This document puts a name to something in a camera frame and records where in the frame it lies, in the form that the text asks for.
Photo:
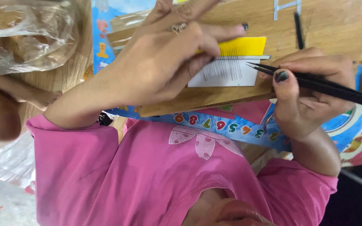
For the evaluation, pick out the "pink shirt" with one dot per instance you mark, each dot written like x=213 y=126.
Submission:
x=137 y=175

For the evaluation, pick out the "clear tape strip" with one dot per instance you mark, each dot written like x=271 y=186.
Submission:
x=124 y=28

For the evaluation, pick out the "pale grey tape piece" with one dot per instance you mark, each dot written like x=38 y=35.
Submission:
x=286 y=6

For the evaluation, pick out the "row of black lash strands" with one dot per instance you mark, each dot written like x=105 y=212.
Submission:
x=228 y=67

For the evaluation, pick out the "wooden board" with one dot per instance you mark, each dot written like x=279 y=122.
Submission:
x=331 y=28

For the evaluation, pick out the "white lash card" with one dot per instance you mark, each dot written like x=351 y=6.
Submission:
x=247 y=78

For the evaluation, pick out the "yellow card strip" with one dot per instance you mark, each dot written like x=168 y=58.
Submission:
x=243 y=46

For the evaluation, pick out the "colourful children's number table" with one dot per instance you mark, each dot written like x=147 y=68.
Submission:
x=231 y=127

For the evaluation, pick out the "person's right hand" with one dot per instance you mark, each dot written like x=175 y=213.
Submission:
x=313 y=116

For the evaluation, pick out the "person's left hand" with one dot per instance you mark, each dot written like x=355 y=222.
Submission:
x=159 y=66

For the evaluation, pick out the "thin black stick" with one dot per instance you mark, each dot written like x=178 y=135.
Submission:
x=299 y=31

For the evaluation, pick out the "clear plastic bag with contents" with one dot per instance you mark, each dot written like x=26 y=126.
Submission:
x=24 y=34

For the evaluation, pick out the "black pointed tweezers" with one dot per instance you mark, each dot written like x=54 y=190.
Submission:
x=341 y=89

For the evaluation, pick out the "heap of clear plastic bags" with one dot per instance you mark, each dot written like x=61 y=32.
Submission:
x=5 y=188

